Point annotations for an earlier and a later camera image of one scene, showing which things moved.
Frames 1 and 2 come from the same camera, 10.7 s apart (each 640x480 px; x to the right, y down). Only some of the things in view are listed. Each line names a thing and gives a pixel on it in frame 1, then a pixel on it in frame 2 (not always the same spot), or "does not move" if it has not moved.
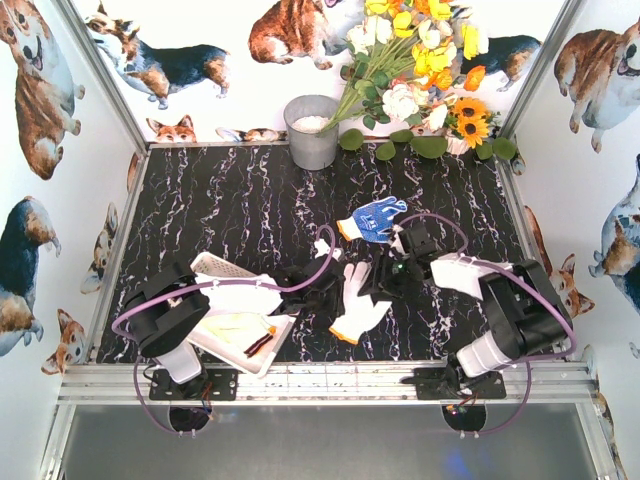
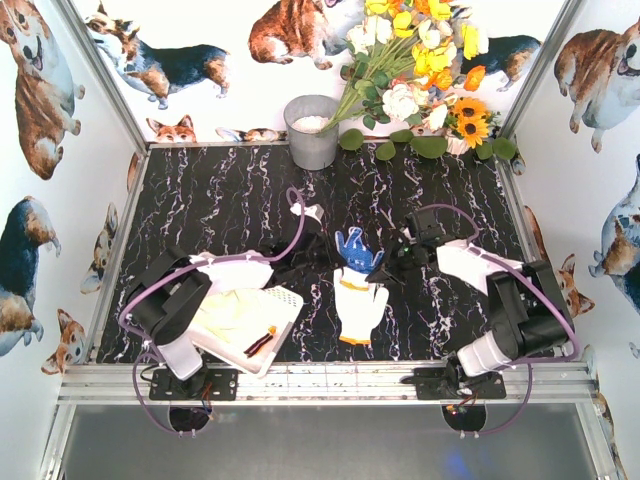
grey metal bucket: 304,117 does not move
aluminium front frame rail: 323,383 does not move
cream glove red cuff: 244,331 does not move
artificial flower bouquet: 408,60 does not move
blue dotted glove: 371,222 → 359,260
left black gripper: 329,288 → 316,245
